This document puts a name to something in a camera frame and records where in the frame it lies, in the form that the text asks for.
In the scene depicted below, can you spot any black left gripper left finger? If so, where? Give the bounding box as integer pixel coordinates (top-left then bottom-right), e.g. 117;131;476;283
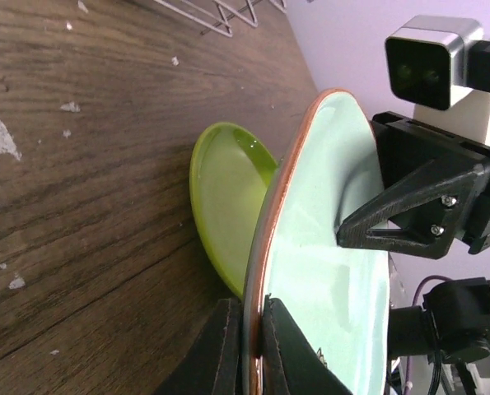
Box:
155;299;241;395

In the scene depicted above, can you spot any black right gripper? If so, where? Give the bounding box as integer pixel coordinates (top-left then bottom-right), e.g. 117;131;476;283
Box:
336;113;490;259

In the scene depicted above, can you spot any lime green small plate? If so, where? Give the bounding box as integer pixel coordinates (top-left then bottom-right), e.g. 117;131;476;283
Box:
189;122;278;299

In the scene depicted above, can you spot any mint green flower plate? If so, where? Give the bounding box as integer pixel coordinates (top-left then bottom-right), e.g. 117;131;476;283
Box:
242;89;390;394

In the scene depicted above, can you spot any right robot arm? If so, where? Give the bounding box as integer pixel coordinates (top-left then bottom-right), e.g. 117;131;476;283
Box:
336;112;490;364

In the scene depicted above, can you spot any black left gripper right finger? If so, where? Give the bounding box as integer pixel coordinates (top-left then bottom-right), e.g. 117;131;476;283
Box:
262;297;351;395

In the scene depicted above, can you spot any metal wire dish rack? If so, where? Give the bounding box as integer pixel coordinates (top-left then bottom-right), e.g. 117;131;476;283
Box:
152;0;289;40

